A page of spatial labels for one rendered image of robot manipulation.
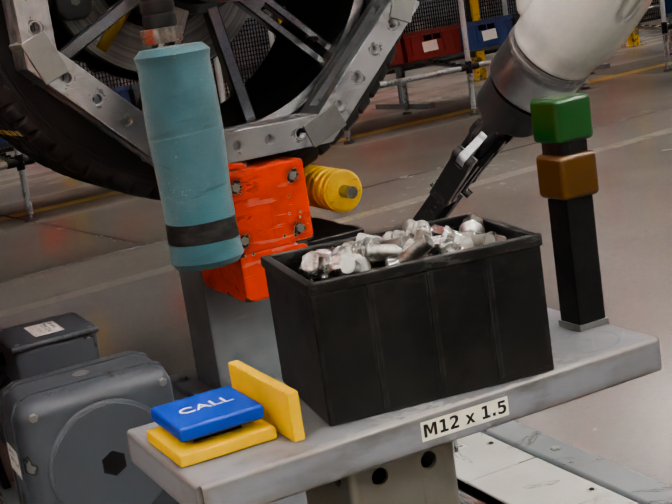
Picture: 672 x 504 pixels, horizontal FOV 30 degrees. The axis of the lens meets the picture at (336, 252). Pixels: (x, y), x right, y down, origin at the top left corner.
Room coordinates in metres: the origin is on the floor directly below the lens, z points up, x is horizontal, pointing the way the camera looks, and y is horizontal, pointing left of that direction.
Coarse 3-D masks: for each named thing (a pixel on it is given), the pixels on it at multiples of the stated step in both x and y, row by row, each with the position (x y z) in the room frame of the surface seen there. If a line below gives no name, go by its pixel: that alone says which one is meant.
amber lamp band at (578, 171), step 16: (544, 160) 1.09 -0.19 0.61; (560, 160) 1.07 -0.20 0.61; (576, 160) 1.08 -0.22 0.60; (592, 160) 1.08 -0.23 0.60; (544, 176) 1.09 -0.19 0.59; (560, 176) 1.07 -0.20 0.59; (576, 176) 1.08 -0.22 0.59; (592, 176) 1.08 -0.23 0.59; (544, 192) 1.10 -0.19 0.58; (560, 192) 1.07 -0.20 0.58; (576, 192) 1.08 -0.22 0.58; (592, 192) 1.08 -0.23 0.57
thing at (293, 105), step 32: (128, 0) 1.66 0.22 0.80; (192, 0) 1.74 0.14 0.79; (256, 0) 1.73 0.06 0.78; (288, 0) 1.98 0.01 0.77; (320, 0) 1.87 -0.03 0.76; (352, 0) 1.78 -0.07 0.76; (96, 32) 1.64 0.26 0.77; (224, 32) 1.71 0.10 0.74; (288, 32) 1.75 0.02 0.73; (320, 32) 1.83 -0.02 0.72; (224, 64) 1.71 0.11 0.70; (288, 64) 1.87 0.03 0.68; (320, 64) 1.77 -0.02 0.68; (256, 96) 1.85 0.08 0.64; (288, 96) 1.75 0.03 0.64
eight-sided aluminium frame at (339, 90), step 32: (32, 0) 1.50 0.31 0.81; (384, 0) 1.72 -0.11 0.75; (416, 0) 1.72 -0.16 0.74; (32, 32) 1.54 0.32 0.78; (352, 32) 1.73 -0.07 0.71; (384, 32) 1.70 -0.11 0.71; (32, 64) 1.49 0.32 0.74; (64, 64) 1.51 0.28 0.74; (352, 64) 1.67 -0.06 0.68; (64, 96) 1.51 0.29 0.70; (96, 96) 1.57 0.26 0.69; (320, 96) 1.70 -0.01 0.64; (352, 96) 1.67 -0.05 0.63; (128, 128) 1.54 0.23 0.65; (224, 128) 1.64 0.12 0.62; (256, 128) 1.61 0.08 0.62; (288, 128) 1.63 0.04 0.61; (320, 128) 1.64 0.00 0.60
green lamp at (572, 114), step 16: (544, 96) 1.11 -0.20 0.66; (560, 96) 1.09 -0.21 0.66; (576, 96) 1.08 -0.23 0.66; (544, 112) 1.08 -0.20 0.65; (560, 112) 1.07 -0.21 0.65; (576, 112) 1.08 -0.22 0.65; (544, 128) 1.09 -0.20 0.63; (560, 128) 1.07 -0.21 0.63; (576, 128) 1.08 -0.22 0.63; (592, 128) 1.09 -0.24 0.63; (560, 144) 1.07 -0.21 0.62
